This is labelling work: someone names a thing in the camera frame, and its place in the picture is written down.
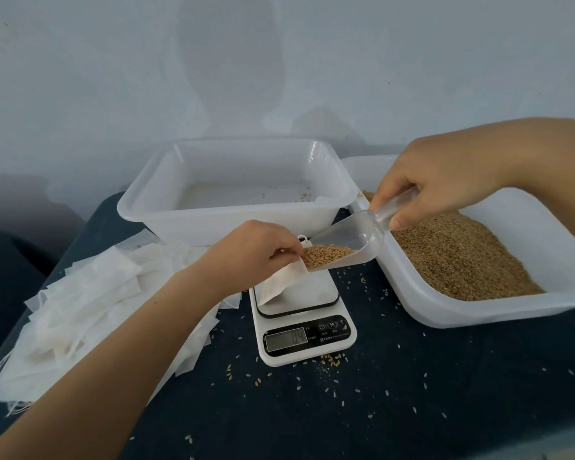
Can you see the person's left hand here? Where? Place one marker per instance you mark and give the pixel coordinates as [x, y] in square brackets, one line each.
[244, 258]

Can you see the person's right hand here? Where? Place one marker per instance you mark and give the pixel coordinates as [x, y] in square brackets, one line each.
[441, 172]

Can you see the white plastic tub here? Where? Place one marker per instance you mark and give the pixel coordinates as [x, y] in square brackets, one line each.
[230, 220]

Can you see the white mesh bag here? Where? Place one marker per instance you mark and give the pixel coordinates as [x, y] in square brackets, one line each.
[280, 280]

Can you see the brown grain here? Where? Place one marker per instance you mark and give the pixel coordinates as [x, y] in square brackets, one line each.
[470, 258]

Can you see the clear plastic scoop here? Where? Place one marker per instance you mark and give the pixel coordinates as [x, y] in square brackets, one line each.
[359, 233]

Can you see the white tray of grain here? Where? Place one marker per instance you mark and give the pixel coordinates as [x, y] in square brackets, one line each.
[431, 306]

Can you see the pile of white bags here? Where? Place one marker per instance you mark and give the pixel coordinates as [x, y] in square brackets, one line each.
[86, 311]

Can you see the person's left forearm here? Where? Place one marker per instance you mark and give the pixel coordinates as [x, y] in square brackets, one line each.
[105, 388]

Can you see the white digital kitchen scale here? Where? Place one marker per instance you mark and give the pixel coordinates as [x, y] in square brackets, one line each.
[305, 338]

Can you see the dark blue tablecloth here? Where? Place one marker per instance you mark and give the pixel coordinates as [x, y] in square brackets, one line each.
[5, 292]
[431, 397]

